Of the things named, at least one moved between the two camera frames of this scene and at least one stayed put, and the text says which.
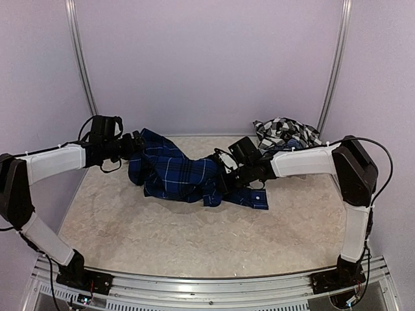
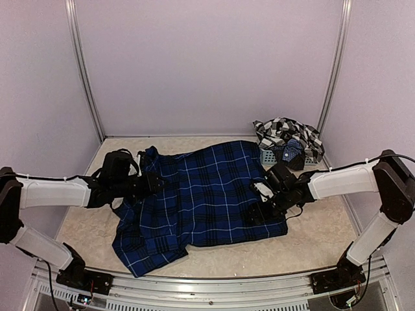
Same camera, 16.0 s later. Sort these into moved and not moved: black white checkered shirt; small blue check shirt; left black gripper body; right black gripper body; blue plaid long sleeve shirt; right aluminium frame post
Moved: blue plaid long sleeve shirt; right black gripper body; left black gripper body
Not moved: black white checkered shirt; right aluminium frame post; small blue check shirt
